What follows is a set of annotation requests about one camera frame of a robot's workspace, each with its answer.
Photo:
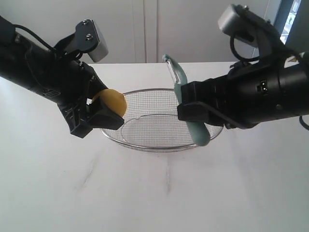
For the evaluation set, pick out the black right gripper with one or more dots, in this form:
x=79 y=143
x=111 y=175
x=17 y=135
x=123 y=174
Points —
x=248 y=95

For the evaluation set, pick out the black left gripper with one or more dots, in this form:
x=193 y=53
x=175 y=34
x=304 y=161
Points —
x=64 y=81

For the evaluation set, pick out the teal handled peeler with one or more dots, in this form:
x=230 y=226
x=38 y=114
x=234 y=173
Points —
x=197 y=129

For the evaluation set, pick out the yellow lemon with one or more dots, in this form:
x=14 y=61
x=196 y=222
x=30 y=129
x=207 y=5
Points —
x=114 y=100

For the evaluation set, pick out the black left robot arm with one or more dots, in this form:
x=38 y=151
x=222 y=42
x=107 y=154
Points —
x=13 y=48

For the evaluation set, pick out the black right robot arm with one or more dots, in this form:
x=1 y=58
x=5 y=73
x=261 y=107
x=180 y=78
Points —
x=294 y=81

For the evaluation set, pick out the oval wire mesh basket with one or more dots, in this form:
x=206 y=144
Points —
x=151 y=123

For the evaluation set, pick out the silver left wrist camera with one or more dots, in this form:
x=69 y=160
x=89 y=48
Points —
x=88 y=39

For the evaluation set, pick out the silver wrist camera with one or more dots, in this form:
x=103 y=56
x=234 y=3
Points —
x=88 y=39
x=239 y=23

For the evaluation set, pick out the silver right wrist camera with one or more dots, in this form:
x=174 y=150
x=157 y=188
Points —
x=239 y=23

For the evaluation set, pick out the window with dark frame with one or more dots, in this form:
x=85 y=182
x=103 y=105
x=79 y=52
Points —
x=292 y=23

